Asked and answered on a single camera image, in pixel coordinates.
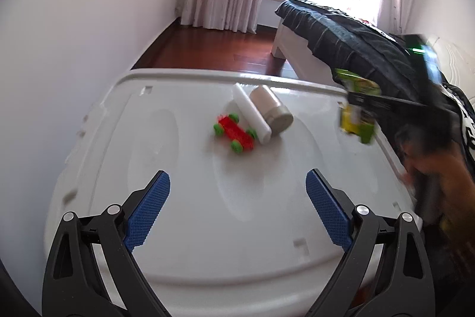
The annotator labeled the white plastic storage box lid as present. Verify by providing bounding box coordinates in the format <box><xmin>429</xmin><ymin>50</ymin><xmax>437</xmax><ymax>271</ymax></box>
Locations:
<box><xmin>44</xmin><ymin>68</ymin><xmax>424</xmax><ymax>317</ymax></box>

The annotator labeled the white plastic bag roll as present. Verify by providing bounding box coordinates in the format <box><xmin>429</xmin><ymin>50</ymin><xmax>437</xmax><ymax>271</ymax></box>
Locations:
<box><xmin>232</xmin><ymin>84</ymin><xmax>272</xmax><ymax>145</ymax></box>

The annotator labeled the green snack bag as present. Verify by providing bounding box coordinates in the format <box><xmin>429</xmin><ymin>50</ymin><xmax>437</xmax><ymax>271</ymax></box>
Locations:
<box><xmin>332</xmin><ymin>68</ymin><xmax>383</xmax><ymax>145</ymax></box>

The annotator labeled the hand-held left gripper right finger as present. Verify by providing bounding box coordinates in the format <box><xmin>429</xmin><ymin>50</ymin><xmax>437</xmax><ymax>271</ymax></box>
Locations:
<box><xmin>305</xmin><ymin>169</ymin><xmax>435</xmax><ymax>317</ymax></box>

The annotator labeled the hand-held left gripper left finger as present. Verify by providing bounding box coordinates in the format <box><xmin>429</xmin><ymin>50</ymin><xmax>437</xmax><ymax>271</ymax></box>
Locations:
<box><xmin>42</xmin><ymin>170</ymin><xmax>171</xmax><ymax>317</ymax></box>

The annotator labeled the person's right hand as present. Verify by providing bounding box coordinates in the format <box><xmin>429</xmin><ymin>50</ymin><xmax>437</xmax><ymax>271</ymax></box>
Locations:
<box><xmin>403</xmin><ymin>149</ymin><xmax>475</xmax><ymax>226</ymax></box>

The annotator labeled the black white printed blanket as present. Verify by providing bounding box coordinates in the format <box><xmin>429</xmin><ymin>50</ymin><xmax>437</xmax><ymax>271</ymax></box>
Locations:
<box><xmin>356</xmin><ymin>18</ymin><xmax>475</xmax><ymax>160</ymax></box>

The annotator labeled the white headboard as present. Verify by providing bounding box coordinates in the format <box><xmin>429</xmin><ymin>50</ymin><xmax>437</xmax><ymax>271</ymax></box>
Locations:
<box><xmin>427</xmin><ymin>35</ymin><xmax>475</xmax><ymax>91</ymax></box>

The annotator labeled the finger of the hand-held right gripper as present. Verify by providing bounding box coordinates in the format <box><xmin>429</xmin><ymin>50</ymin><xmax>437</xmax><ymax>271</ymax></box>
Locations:
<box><xmin>347</xmin><ymin>92</ymin><xmax>427</xmax><ymax>115</ymax></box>

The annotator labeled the bed with dark blanket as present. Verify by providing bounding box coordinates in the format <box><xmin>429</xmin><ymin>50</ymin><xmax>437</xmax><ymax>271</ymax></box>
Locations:
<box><xmin>275</xmin><ymin>0</ymin><xmax>475</xmax><ymax>154</ymax></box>

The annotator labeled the red green toy car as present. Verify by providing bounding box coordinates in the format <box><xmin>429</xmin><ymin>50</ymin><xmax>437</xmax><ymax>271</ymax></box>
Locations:
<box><xmin>213</xmin><ymin>113</ymin><xmax>258</xmax><ymax>155</ymax></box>

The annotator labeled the white bed frame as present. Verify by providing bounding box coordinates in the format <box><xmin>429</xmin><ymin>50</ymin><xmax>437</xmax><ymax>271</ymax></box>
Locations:
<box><xmin>272</xmin><ymin>22</ymin><xmax>333</xmax><ymax>82</ymax></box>

